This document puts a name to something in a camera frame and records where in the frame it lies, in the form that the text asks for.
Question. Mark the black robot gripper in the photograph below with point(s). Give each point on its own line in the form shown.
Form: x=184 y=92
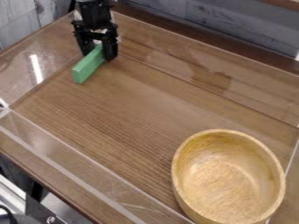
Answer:
x=94 y=24

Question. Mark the green rectangular block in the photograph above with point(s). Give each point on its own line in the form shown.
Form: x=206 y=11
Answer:
x=89 y=65

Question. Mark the brown wooden bowl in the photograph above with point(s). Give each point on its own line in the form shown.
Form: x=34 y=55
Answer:
x=229 y=180

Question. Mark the clear acrylic barrier wall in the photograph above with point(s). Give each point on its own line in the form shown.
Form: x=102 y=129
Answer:
x=97 y=141

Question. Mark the black metal bracket with bolt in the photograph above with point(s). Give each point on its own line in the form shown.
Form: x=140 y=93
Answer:
x=37 y=210

